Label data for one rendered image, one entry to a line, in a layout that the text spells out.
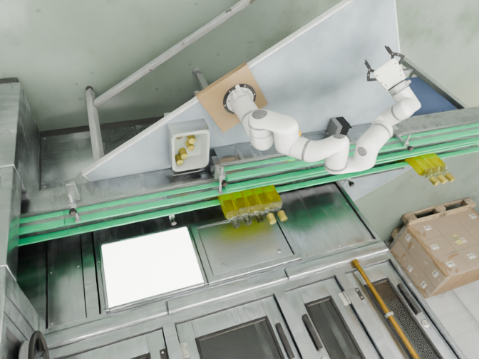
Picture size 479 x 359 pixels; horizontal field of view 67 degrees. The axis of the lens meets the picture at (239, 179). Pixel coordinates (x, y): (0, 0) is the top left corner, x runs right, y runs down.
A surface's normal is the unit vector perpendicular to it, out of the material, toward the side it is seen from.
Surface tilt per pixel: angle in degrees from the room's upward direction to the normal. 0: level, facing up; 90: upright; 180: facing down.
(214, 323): 90
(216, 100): 1
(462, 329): 90
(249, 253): 91
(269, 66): 0
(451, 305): 90
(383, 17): 0
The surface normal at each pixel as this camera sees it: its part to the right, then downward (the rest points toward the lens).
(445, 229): 0.14, -0.59
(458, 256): 0.04, -0.79
